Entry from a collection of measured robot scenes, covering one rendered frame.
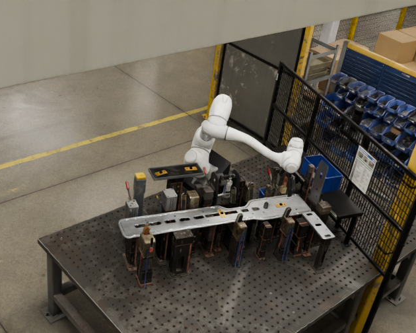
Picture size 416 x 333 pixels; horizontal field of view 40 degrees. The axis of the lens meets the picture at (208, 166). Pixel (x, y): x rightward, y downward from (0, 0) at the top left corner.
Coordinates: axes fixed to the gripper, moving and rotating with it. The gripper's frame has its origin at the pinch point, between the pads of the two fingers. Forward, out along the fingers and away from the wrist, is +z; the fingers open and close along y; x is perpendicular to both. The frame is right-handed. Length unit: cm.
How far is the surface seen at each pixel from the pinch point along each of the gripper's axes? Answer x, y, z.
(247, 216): -29.9, 6.8, 13.4
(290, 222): -7.1, 24.3, 9.0
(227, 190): -34.4, -19.4, 9.4
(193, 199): -64, -12, 7
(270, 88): 112, -221, 35
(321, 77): 167, -209, 19
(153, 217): -94, -6, 13
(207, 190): -52, -18, 6
